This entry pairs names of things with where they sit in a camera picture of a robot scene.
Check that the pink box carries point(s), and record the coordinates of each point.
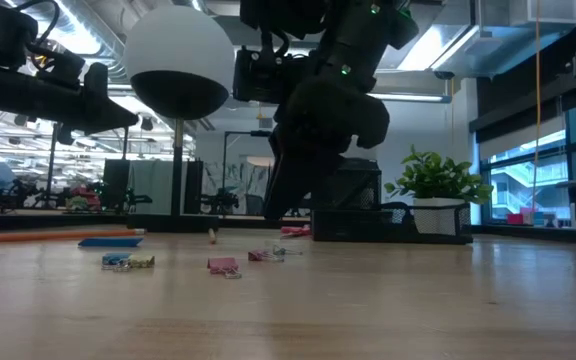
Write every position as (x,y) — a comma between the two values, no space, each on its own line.
(515,219)

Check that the black mesh desk organizer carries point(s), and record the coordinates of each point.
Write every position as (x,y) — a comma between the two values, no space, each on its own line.
(368,230)

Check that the green partition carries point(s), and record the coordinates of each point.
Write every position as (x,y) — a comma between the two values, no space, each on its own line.
(150,187)

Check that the pale green binder clip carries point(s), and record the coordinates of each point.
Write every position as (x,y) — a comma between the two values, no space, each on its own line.
(279,250)

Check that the person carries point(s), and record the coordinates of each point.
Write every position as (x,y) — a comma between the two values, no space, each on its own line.
(0,177)

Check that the green plant in white pot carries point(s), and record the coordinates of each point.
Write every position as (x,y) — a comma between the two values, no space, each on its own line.
(433,175)

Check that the black gantry frame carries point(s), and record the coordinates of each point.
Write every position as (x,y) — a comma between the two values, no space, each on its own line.
(260,133)

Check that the black partition panel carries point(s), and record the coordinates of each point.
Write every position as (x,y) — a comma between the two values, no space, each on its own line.
(116,180)
(194,187)

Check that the natural wood pencil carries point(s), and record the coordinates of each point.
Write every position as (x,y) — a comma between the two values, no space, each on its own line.
(212,236)

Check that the dome security camera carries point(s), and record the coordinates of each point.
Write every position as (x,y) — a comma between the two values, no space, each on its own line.
(443,75)

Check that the large pink binder clip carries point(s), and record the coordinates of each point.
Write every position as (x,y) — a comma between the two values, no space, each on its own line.
(220,264)

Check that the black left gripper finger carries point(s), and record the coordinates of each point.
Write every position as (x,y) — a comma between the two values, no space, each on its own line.
(103,110)

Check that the orange pencil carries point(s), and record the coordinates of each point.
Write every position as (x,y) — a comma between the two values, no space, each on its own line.
(58,235)

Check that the white globe table lamp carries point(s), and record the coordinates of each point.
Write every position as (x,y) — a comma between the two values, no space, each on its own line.
(178,45)

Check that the blue eraser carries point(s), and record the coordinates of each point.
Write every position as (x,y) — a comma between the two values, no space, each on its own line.
(110,242)

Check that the ceiling light strip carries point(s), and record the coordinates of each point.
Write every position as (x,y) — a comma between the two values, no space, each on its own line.
(408,97)

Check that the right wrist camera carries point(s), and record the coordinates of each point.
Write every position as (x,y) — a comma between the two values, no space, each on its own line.
(263,75)

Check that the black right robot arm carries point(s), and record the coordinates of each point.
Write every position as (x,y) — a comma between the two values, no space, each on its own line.
(363,40)

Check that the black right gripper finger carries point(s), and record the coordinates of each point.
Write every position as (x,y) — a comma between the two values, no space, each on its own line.
(293,180)

